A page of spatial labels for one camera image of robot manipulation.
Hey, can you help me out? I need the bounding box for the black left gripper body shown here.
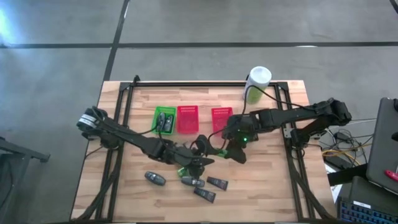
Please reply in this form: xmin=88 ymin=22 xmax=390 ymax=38
xmin=158 ymin=141 xmax=200 ymax=167

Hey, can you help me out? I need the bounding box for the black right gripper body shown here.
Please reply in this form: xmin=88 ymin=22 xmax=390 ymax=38
xmin=223 ymin=113 xmax=261 ymax=147

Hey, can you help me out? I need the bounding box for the red plastic basket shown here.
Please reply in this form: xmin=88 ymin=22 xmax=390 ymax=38
xmin=176 ymin=105 xmax=200 ymax=135
xmin=211 ymin=106 xmax=234 ymax=138

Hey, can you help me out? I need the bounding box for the green plastic basket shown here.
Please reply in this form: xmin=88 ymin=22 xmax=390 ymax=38
xmin=150 ymin=106 xmax=178 ymax=136

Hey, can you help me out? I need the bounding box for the white green wipes canister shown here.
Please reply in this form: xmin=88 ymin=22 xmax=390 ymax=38
xmin=242 ymin=65 xmax=273 ymax=105

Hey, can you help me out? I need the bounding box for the black box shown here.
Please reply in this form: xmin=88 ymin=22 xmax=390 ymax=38
xmin=326 ymin=163 xmax=368 ymax=187

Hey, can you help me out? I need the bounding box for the keyboard with blue keys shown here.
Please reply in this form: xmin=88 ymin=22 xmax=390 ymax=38
xmin=337 ymin=196 xmax=398 ymax=224

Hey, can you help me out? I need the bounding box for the grey laptop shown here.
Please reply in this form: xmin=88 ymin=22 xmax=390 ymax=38
xmin=366 ymin=96 xmax=398 ymax=194

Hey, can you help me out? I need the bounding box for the black side stand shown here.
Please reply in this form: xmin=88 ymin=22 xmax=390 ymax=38
xmin=0 ymin=136 xmax=50 ymax=224

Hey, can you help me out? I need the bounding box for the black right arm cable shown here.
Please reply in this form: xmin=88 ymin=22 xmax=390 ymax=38
xmin=241 ymin=73 xmax=312 ymax=118

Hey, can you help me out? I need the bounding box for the black table frame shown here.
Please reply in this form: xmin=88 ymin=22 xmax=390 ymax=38
xmin=72 ymin=74 xmax=335 ymax=223

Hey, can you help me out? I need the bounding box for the yellow cable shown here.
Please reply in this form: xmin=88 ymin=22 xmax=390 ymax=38
xmin=322 ymin=149 xmax=355 ymax=158

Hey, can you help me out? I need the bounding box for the red tool handle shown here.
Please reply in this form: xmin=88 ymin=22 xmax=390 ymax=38
xmin=384 ymin=169 xmax=398 ymax=183

